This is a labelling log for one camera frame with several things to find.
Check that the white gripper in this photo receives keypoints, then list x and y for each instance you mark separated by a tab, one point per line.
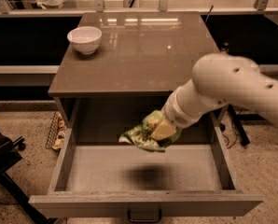
175	112

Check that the green jalapeno chip bag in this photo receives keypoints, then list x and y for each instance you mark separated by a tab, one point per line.
140	135

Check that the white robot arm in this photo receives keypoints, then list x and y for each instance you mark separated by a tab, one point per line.
218	79

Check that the open grey top drawer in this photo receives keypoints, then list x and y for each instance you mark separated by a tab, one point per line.
96	176

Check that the black stand leg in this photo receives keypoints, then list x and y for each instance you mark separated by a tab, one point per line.
239	127

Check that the white ceramic bowl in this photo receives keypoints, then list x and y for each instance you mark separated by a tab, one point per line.
85	39

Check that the black office chair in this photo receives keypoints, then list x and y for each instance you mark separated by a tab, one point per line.
9	156

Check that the black drawer handle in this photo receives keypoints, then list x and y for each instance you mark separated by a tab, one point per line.
144	216

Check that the wire basket with snacks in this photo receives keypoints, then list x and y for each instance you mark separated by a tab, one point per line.
57	131

